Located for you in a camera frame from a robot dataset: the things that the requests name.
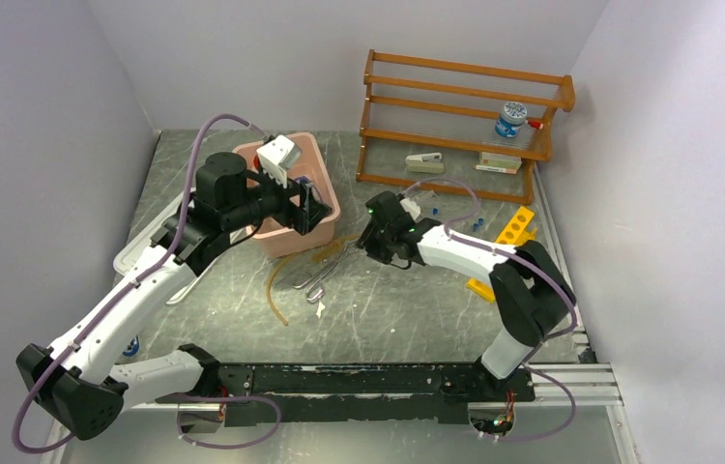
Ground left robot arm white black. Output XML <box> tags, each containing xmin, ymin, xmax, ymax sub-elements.
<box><xmin>16</xmin><ymin>152</ymin><xmax>333</xmax><ymax>440</ymax></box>

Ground blue white jar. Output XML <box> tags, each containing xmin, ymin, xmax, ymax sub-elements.
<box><xmin>495</xmin><ymin>101</ymin><xmax>528</xmax><ymax>138</ymax></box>

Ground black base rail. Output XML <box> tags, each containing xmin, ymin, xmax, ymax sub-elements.
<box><xmin>188</xmin><ymin>362</ymin><xmax>536</xmax><ymax>427</ymax></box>

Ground aluminium frame rail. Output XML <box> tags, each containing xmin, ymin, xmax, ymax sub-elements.
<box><xmin>39</xmin><ymin>320</ymin><xmax>625</xmax><ymax>464</ymax></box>

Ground white stapler on shelf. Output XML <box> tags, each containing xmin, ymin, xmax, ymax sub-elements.
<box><xmin>405</xmin><ymin>152</ymin><xmax>445</xmax><ymax>174</ymax></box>

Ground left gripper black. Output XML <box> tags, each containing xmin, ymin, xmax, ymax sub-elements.
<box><xmin>223</xmin><ymin>164</ymin><xmax>332</xmax><ymax>235</ymax></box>

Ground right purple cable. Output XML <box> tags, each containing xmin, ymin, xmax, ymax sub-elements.
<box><xmin>400</xmin><ymin>177</ymin><xmax>580</xmax><ymax>447</ymax></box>

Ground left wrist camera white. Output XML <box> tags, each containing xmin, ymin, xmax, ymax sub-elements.
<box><xmin>256</xmin><ymin>135</ymin><xmax>302</xmax><ymax>188</ymax></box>

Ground wooden shelf rack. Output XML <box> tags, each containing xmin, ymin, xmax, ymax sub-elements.
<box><xmin>355</xmin><ymin>49</ymin><xmax>576</xmax><ymax>205</ymax></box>

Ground yellow test tube rack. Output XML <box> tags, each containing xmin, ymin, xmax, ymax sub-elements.
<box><xmin>466</xmin><ymin>206</ymin><xmax>537</xmax><ymax>303</ymax></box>

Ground white bin lid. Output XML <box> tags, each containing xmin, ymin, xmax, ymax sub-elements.
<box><xmin>112</xmin><ymin>191</ymin><xmax>223</xmax><ymax>306</ymax></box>

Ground blue tool at table edge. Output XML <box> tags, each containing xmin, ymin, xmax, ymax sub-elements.
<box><xmin>122</xmin><ymin>335</ymin><xmax>140</xmax><ymax>358</ymax></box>

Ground amber rubber tubing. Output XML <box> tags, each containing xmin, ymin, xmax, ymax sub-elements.
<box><xmin>264</xmin><ymin>234</ymin><xmax>360</xmax><ymax>327</ymax></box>

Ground small blue caps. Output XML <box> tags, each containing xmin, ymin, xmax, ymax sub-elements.
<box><xmin>431</xmin><ymin>205</ymin><xmax>485</xmax><ymax>232</ymax></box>

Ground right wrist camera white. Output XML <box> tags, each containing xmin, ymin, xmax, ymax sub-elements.
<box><xmin>399</xmin><ymin>198</ymin><xmax>421</xmax><ymax>221</ymax></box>

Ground pink plastic bin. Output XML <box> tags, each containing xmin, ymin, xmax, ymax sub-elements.
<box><xmin>250</xmin><ymin>131</ymin><xmax>341</xmax><ymax>258</ymax></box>

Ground blue safety glasses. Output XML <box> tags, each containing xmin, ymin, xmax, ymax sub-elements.
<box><xmin>295</xmin><ymin>176</ymin><xmax>315</xmax><ymax>190</ymax></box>

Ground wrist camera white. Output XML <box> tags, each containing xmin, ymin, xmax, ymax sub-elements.
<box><xmin>256</xmin><ymin>135</ymin><xmax>302</xmax><ymax>188</ymax></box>
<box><xmin>399</xmin><ymin>198</ymin><xmax>421</xmax><ymax>221</ymax></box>

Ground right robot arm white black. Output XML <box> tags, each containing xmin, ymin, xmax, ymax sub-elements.
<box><xmin>357</xmin><ymin>191</ymin><xmax>576</xmax><ymax>400</ymax></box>

